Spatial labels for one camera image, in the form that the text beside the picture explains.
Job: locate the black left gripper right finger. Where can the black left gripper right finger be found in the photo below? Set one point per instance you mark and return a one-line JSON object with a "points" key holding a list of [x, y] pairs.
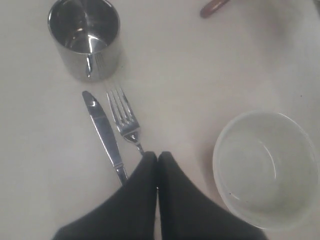
{"points": [[187, 214]]}

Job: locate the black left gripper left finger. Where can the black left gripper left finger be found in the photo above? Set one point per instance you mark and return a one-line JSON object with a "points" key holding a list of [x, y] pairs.
{"points": [[129, 214]]}

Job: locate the speckled white bowl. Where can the speckled white bowl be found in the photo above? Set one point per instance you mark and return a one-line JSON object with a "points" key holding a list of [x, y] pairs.
{"points": [[266, 170]]}

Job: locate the silver metal fork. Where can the silver metal fork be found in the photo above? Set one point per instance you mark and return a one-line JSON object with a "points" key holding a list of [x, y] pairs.
{"points": [[124, 117]]}

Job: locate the silver table knife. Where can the silver table knife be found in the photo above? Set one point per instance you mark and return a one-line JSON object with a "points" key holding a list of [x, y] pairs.
{"points": [[106, 134]]}

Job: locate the silver metal cup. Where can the silver metal cup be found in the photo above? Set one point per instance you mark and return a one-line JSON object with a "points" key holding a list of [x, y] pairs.
{"points": [[87, 37]]}

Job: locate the brown wooden spoon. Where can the brown wooden spoon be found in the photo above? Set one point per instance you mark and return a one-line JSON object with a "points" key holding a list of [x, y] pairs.
{"points": [[211, 7]]}

